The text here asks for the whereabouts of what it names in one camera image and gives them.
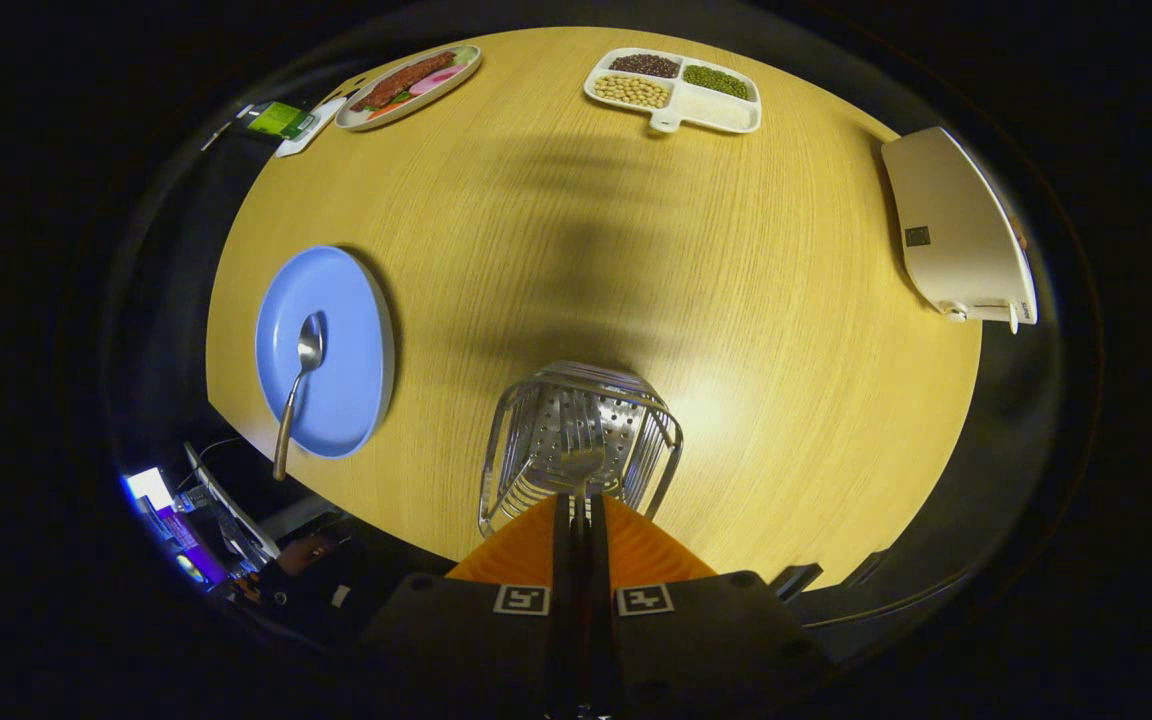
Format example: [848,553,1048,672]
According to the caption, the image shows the white toaster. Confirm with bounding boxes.
[881,126,1039,334]

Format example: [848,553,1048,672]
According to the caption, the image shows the metal spoon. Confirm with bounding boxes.
[273,313,325,483]

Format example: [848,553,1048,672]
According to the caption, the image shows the lit laptop computer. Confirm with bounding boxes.
[124,465,229,587]

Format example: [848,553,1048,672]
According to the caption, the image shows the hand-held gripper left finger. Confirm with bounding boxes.
[361,493,582,720]

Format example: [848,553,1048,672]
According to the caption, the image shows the perforated metal basket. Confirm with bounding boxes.
[478,360,684,538]

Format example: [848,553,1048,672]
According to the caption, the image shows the green label plastic bottle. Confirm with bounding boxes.
[236,100,318,141]

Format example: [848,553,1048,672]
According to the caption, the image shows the blue round plate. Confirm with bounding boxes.
[256,245,397,459]

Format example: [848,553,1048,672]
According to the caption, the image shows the oval plate of food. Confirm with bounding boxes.
[335,44,483,132]

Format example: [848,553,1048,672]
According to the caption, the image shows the white divided bean dish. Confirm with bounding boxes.
[584,47,763,135]

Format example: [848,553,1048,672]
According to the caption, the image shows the grey flat device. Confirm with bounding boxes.
[184,442,282,561]

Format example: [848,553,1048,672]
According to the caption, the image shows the metal fork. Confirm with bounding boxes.
[558,405,607,501]

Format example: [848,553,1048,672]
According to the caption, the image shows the white square coaster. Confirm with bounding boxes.
[274,97,347,159]

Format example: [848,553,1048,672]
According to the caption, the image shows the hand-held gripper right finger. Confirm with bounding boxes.
[581,493,832,720]

